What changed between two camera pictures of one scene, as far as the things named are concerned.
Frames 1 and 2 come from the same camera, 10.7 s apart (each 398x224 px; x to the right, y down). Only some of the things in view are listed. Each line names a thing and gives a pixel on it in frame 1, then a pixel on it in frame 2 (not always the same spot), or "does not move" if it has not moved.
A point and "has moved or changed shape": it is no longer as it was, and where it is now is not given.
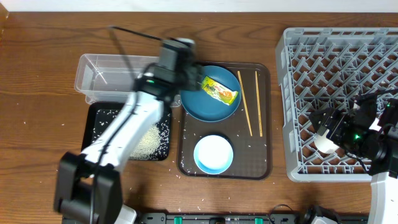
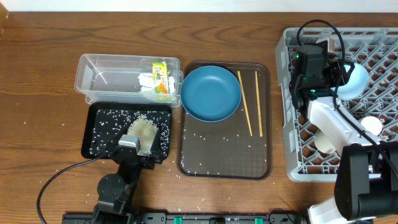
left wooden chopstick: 247,116 does not move
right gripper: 341,119 → 337,73
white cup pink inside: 324,144 does not move
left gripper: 194,79 → 154,158
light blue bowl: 213,154 → 357,84
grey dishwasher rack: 322,68 does not move
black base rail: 236,218 does not move
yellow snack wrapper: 219,91 has moved or changed shape
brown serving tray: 249,130 does not move
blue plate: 204,108 does not move
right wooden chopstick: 259,108 does not move
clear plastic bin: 109,78 does not move
